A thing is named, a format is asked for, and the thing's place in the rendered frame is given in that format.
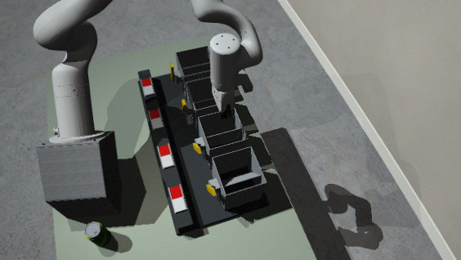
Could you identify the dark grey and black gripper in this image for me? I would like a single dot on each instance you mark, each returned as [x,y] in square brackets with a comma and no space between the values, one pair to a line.
[225,100]

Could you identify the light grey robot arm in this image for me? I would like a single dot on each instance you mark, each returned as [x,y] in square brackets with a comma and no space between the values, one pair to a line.
[61,28]

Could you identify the dark green drink can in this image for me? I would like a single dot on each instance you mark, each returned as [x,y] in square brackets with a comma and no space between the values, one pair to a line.
[97,234]

